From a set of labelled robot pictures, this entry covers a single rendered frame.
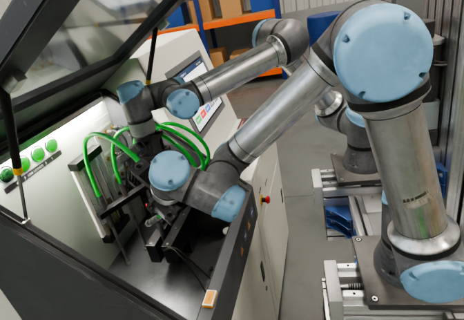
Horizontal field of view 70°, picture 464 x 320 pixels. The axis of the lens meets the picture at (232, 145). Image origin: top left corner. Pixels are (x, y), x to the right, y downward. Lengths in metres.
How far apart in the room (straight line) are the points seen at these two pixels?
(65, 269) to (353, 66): 0.79
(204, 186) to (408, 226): 0.36
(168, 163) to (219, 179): 0.11
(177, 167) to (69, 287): 0.50
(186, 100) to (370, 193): 0.81
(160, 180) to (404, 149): 0.41
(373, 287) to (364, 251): 0.11
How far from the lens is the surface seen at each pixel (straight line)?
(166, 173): 0.62
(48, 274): 1.01
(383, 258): 0.90
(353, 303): 0.96
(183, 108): 0.83
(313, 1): 7.38
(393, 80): 0.48
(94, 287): 0.95
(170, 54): 1.59
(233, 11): 6.25
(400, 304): 0.89
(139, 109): 0.96
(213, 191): 0.64
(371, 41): 0.47
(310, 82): 0.64
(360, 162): 1.27
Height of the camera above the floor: 1.73
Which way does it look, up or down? 26 degrees down
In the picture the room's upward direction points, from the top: 12 degrees counter-clockwise
